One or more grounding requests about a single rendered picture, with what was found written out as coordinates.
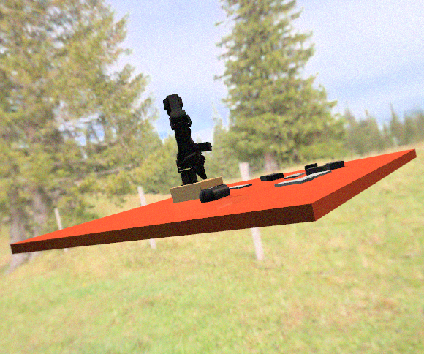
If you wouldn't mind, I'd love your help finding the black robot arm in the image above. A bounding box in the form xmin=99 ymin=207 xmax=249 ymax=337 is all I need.
xmin=163 ymin=94 xmax=212 ymax=186

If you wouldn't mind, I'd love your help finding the dark grey switch panel with green rocker switches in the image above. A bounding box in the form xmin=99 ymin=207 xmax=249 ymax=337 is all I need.
xmin=199 ymin=184 xmax=230 ymax=203

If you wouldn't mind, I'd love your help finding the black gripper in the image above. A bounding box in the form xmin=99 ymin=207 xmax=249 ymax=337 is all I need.
xmin=181 ymin=140 xmax=207 ymax=180

